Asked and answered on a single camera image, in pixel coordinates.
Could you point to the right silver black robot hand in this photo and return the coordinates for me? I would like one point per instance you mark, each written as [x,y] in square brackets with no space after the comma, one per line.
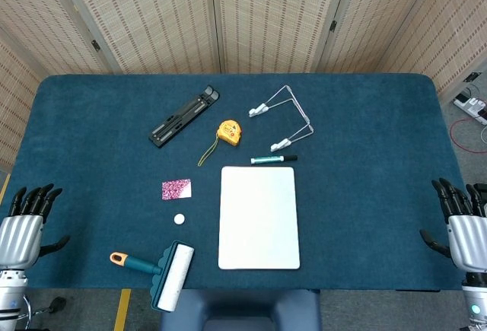
[470,239]

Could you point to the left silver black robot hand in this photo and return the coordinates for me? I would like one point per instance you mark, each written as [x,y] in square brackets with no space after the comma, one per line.
[19,236]

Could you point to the pink glitter card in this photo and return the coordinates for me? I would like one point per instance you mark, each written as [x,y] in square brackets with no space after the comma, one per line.
[177,189]

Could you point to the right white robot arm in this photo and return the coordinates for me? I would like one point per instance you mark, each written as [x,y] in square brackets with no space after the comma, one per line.
[475,300]

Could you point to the white rectangular board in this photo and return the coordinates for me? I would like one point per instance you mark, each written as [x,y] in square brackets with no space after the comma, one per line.
[258,218]

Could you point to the blue felt table cover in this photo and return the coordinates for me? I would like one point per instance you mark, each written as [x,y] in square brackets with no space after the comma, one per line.
[361,194]

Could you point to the yellow floor tape strip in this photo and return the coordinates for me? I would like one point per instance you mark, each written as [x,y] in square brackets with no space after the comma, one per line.
[122,310]

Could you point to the white power strip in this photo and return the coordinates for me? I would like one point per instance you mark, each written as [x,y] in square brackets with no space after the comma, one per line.
[472,108]

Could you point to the small white round disc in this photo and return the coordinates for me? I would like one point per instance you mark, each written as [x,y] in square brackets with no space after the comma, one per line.
[179,219]

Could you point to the small black box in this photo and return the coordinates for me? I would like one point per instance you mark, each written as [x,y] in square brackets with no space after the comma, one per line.
[472,77]

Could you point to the black folding stand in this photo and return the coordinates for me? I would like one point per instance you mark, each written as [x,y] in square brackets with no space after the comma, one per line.
[182,118]

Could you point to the black screen hinge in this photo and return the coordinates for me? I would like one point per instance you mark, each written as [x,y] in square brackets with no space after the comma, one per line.
[95,45]
[333,26]

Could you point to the green whiteboard marker black cap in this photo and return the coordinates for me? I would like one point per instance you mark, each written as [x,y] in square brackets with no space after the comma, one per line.
[268,160]

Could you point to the blue padded seat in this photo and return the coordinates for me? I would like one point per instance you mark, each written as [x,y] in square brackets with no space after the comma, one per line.
[239,312]

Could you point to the yellow tape measure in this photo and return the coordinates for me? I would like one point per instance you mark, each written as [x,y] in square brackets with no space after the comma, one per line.
[229,131]

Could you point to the bamboo folding screen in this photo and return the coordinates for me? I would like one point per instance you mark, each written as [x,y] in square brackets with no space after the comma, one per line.
[266,15]

